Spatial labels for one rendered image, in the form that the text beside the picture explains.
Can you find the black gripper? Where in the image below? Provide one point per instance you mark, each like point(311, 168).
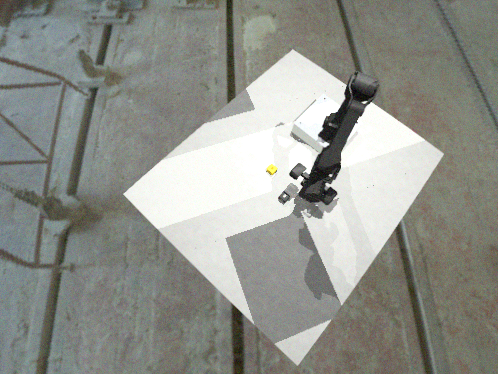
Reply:
point(298, 171)

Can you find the yellow block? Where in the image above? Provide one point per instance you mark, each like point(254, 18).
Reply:
point(271, 169)

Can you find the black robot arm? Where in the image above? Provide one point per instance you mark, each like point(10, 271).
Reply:
point(337, 128)

